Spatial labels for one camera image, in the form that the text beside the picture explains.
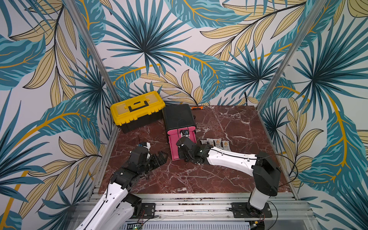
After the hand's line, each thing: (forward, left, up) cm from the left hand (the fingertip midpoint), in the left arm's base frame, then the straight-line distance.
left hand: (162, 160), depth 76 cm
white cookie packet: (+20, -25, -13) cm, 34 cm away
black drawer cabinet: (+32, -6, -1) cm, 32 cm away
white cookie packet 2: (+20, -30, -12) cm, 38 cm away
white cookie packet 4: (+18, -40, -13) cm, 46 cm away
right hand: (+9, -9, -3) cm, 13 cm away
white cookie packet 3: (+19, -34, -13) cm, 41 cm away
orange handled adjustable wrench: (+54, -25, -14) cm, 61 cm away
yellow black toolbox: (+33, +20, +2) cm, 38 cm away
